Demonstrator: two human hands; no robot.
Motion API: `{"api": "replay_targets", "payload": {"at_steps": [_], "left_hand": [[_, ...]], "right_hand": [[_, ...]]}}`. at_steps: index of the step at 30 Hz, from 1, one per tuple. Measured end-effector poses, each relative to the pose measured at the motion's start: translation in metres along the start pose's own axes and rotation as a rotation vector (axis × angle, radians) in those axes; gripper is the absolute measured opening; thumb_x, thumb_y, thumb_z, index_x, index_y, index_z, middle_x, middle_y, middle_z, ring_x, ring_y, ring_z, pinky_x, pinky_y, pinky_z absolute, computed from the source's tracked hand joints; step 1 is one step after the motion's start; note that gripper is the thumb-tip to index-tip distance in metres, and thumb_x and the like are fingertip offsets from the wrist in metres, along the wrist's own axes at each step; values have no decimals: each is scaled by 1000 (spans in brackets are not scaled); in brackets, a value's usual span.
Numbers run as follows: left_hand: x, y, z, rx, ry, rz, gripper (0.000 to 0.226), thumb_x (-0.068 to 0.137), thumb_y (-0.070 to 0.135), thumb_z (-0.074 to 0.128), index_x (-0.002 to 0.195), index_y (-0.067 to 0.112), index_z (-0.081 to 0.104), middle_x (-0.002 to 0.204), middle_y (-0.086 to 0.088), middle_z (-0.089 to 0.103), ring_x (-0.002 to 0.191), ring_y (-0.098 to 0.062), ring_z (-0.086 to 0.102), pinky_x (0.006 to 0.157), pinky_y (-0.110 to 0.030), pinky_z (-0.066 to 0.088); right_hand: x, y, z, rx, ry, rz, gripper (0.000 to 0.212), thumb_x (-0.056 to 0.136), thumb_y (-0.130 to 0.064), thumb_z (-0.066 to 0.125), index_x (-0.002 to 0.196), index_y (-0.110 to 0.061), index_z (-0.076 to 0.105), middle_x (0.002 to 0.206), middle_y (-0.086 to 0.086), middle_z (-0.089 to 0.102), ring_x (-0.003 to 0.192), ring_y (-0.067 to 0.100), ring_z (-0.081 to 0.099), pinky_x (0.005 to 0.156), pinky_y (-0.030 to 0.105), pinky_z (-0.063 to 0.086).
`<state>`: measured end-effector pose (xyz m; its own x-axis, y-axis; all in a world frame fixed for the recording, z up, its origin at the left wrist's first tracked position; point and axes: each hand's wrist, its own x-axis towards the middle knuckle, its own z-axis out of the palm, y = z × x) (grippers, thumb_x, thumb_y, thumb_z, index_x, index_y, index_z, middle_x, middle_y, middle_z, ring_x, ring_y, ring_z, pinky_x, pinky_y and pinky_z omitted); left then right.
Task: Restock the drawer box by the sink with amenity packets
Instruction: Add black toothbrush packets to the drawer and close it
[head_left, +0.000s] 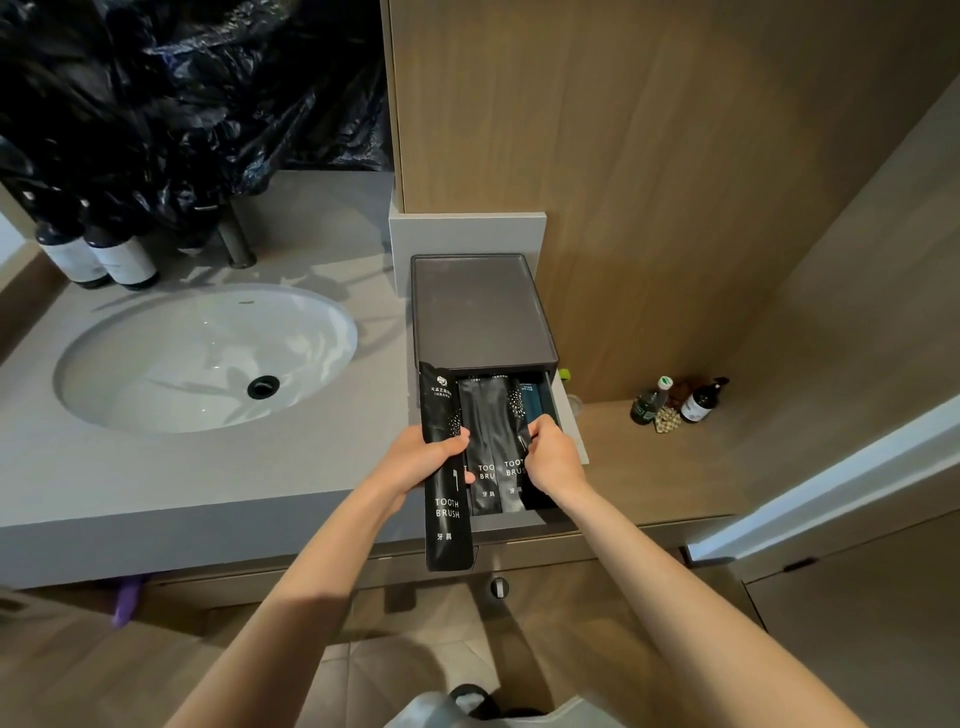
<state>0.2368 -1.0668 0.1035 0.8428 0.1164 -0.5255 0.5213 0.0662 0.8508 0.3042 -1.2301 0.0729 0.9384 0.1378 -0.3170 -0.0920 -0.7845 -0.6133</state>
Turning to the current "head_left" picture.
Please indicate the person's right hand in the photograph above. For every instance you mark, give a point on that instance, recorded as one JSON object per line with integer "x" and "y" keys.
{"x": 555, "y": 465}

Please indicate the person's left hand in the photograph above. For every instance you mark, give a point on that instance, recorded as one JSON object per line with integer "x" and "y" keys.
{"x": 420, "y": 461}

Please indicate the person's right thumb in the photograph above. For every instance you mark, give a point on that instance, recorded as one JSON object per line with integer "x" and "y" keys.
{"x": 528, "y": 454}

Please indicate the person's left thumb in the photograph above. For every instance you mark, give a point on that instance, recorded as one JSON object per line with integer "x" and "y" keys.
{"x": 450, "y": 440}

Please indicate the long black toothbrush packet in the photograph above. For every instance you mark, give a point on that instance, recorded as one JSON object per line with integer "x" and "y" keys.
{"x": 444, "y": 525}

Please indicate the person's right forearm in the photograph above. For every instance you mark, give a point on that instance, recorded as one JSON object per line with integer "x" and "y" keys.
{"x": 690, "y": 615}

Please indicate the person's left forearm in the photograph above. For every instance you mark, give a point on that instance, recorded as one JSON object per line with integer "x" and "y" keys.
{"x": 300, "y": 600}

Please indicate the white pull-out drawer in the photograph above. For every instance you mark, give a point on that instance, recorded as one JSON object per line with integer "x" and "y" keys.
{"x": 574, "y": 431}

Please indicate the dark blue packet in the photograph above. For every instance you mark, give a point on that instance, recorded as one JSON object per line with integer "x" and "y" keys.
{"x": 536, "y": 401}

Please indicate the clear glass cup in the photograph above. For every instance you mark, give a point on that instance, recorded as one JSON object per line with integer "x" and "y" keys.
{"x": 575, "y": 406}

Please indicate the wooden vanity cabinet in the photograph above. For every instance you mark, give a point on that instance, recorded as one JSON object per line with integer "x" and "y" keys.
{"x": 585, "y": 570}

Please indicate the green glass bottle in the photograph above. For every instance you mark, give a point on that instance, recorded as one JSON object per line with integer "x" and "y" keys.
{"x": 649, "y": 405}

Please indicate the black drawer box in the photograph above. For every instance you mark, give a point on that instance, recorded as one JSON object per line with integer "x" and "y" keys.
{"x": 480, "y": 311}

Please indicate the round cabinet knob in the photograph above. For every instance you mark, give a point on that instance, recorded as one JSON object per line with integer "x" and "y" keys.
{"x": 500, "y": 588}

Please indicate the beige beaded item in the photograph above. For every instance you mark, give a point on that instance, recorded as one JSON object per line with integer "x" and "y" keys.
{"x": 667, "y": 421}

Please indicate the amber bottle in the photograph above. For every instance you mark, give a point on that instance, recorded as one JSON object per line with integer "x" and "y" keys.
{"x": 679, "y": 394}

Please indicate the brown pump bottle white label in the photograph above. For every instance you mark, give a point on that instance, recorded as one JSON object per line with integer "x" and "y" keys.
{"x": 701, "y": 405}

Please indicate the black sink drain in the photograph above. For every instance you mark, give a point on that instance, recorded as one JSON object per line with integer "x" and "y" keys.
{"x": 263, "y": 387}

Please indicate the person's grey clothing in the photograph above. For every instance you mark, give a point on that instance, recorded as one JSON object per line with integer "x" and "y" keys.
{"x": 570, "y": 712}

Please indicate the white sink basin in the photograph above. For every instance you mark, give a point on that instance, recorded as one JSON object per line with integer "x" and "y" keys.
{"x": 172, "y": 360}

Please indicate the metal faucet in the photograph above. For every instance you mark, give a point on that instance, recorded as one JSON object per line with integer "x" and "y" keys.
{"x": 236, "y": 240}

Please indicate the purple plastic item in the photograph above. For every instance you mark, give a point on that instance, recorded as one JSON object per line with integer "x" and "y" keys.
{"x": 126, "y": 604}

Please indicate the dark bottle with white label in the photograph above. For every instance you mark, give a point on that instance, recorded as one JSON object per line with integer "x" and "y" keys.
{"x": 67, "y": 251}
{"x": 127, "y": 255}

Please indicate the black plastic bag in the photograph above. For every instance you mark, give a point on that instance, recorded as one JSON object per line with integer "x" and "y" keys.
{"x": 187, "y": 97}

